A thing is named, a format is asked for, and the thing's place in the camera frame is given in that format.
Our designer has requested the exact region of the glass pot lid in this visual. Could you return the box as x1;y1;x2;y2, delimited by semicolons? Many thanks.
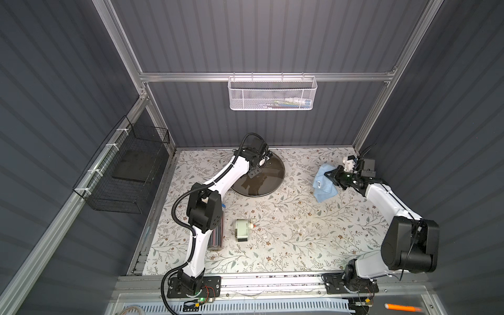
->
232;153;286;197

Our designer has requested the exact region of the light blue microfiber cloth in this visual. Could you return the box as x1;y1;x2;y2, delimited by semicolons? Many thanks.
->
312;164;338;203

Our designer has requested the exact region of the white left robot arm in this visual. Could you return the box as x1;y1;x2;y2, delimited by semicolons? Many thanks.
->
177;143;271;281

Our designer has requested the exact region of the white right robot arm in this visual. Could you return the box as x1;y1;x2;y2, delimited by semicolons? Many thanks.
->
324;165;440;282

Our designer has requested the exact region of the small green white sharpener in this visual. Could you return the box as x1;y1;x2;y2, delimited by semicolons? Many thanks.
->
235;219;257;242

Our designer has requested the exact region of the orange marker pen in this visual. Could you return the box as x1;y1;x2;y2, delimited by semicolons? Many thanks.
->
384;303;423;312

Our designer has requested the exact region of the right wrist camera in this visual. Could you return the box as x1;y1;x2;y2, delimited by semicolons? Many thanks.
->
343;156;376;178

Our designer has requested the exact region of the white wire mesh basket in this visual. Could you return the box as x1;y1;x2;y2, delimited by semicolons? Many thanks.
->
227;75;318;111

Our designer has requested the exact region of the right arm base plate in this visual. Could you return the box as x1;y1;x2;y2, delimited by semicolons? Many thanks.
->
321;272;379;294

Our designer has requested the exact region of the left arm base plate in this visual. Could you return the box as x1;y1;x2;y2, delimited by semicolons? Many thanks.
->
166;275;222;299

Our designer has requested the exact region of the black wire basket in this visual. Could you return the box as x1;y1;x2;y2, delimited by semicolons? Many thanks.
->
73;118;171;215

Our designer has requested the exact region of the white ventilated cable duct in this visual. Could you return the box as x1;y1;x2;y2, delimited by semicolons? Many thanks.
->
121;300;351;314

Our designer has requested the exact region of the black corrugated cable conduit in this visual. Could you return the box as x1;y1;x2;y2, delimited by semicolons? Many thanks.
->
159;133;269;315

